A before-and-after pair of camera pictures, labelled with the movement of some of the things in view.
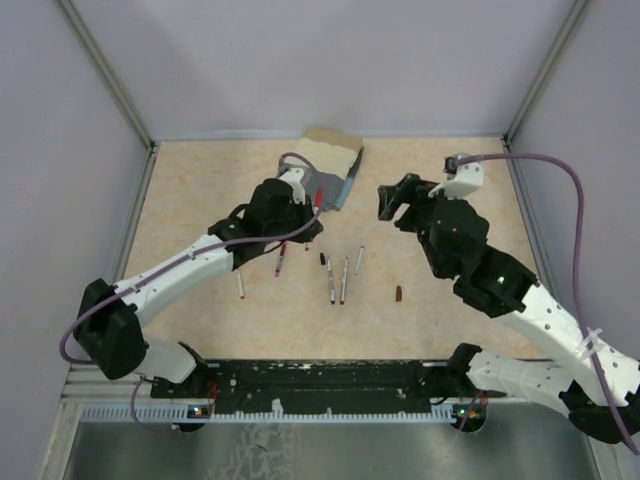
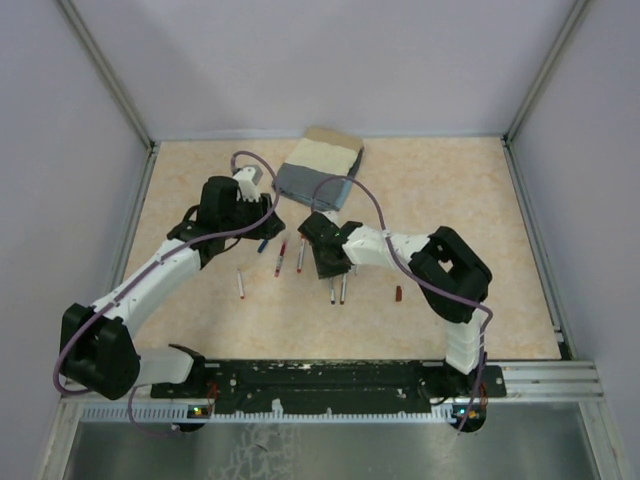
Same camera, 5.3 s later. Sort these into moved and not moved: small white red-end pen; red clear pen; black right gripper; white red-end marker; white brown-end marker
Moved: white red-end marker; black right gripper
Not moved: small white red-end pen; red clear pen; white brown-end marker
